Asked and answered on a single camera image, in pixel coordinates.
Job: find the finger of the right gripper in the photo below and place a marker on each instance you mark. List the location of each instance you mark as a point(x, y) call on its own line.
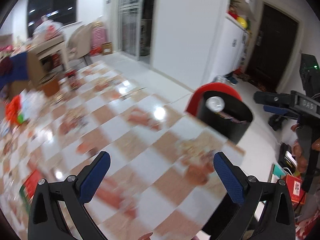
point(278, 111)
point(265, 98)

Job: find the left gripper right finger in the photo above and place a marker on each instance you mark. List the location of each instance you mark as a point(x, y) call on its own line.
point(277, 220)

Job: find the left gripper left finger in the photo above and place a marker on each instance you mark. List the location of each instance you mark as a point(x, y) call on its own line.
point(46, 220)

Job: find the red cardboard box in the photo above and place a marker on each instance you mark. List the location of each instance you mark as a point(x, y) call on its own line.
point(28, 188)

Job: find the clear crushed plastic bottle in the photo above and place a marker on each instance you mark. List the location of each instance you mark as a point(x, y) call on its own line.
point(215, 104)

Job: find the person's right hand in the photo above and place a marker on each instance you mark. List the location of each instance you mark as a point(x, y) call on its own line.
point(297, 152)

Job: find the person's left hand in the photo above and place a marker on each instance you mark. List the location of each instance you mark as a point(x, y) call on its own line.
point(146, 236)

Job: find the black boots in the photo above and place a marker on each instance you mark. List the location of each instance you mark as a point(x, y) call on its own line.
point(276, 122)

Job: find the red gift bag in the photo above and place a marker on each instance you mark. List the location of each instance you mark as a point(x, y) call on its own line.
point(294, 185)

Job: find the blue sneakers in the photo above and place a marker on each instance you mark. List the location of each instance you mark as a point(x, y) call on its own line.
point(231, 79)

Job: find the dark entrance door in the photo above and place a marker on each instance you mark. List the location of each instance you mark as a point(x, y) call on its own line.
point(272, 50)

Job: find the yellow helmet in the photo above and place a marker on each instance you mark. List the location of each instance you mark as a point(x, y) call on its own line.
point(242, 22)

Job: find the white shoe cabinet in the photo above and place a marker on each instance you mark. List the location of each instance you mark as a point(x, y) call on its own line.
point(226, 43)

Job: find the clear plastic bag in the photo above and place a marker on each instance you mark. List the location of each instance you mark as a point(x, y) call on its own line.
point(32, 103)

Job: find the orange plastic bag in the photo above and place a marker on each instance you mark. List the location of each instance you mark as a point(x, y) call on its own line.
point(13, 111)

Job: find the brown glass cup with straw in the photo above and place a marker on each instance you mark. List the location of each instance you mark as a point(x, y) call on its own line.
point(49, 84)

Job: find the red cartoon drink can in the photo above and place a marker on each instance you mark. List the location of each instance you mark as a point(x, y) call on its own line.
point(72, 79)

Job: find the blue cloth on chair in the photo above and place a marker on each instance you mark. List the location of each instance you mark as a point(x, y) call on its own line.
point(14, 69)

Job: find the brown chair with clothes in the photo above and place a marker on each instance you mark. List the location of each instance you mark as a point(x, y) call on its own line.
point(35, 73)

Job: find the sliding glass door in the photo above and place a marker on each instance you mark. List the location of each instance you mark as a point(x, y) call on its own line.
point(134, 28)

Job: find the small cardboard box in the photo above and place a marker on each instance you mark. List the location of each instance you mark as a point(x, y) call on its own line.
point(106, 48)

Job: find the beige dining table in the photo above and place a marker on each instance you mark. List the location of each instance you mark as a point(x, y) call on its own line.
point(52, 46)

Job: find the beige dining chair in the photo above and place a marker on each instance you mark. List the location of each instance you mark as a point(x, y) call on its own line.
point(79, 44)

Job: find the pink plastic stool stack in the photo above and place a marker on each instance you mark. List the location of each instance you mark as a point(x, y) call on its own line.
point(98, 38)

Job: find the white shopping bag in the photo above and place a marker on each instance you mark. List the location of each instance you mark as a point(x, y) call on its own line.
point(47, 29)

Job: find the dark window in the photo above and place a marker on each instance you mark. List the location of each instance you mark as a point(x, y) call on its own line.
point(63, 11)

